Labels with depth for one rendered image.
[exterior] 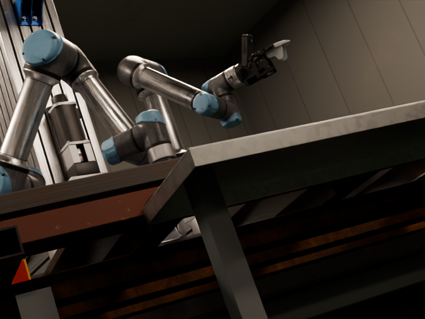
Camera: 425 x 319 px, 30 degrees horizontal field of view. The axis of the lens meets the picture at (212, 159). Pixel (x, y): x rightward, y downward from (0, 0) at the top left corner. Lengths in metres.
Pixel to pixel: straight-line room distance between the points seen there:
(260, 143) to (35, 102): 1.29
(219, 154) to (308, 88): 5.16
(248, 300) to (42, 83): 1.33
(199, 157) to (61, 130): 1.65
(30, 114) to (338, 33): 3.96
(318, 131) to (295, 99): 5.17
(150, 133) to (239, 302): 1.05
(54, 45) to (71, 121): 0.47
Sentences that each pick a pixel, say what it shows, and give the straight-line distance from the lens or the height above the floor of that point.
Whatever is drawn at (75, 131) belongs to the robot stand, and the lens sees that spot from 2.76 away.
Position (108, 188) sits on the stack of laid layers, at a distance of 1.43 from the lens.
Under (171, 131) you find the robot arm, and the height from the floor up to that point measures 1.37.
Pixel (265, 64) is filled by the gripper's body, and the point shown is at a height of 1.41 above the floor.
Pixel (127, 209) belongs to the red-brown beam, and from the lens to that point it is 1.43.
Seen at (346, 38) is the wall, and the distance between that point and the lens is 6.00.
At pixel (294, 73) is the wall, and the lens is 6.41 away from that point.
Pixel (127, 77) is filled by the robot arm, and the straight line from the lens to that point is 2.87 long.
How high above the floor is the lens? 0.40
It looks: 17 degrees up
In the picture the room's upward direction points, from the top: 20 degrees counter-clockwise
